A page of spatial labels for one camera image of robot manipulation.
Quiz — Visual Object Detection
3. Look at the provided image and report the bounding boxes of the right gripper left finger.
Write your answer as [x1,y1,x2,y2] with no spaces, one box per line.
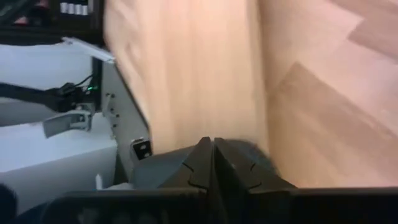
[133,136,216,191]

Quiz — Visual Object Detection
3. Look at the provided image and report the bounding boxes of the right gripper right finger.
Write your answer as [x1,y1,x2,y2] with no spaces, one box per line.
[213,137,296,191]

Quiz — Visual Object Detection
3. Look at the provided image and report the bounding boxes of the grey metal side plate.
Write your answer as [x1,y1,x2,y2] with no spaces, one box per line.
[101,58,153,184]

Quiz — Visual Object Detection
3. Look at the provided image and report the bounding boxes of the silver metal clamp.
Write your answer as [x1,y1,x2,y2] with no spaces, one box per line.
[42,110,93,139]

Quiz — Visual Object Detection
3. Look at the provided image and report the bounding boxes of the dark rack with white bottles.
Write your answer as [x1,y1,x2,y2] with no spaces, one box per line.
[49,0,103,26]

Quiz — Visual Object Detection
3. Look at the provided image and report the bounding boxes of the black cable with plug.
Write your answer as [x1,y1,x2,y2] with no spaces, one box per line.
[0,73,101,113]

